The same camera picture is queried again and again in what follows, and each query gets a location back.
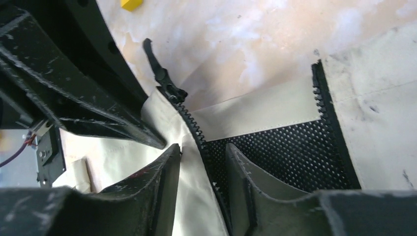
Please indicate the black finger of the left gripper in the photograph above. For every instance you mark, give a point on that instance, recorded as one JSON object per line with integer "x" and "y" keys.
{"x": 59, "y": 64}

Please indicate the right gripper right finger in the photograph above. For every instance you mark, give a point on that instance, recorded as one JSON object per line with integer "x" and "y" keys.
{"x": 262, "y": 205}

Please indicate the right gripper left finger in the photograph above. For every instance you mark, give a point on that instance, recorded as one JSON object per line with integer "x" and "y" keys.
{"x": 142, "y": 204}

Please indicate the black zipper pull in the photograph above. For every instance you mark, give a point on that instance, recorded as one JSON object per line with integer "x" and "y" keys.
{"x": 161, "y": 76}

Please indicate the cream zip-up jacket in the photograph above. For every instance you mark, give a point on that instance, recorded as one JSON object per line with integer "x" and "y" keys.
{"x": 363, "y": 136}

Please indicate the yellow block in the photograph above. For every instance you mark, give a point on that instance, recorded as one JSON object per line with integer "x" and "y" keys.
{"x": 130, "y": 5}

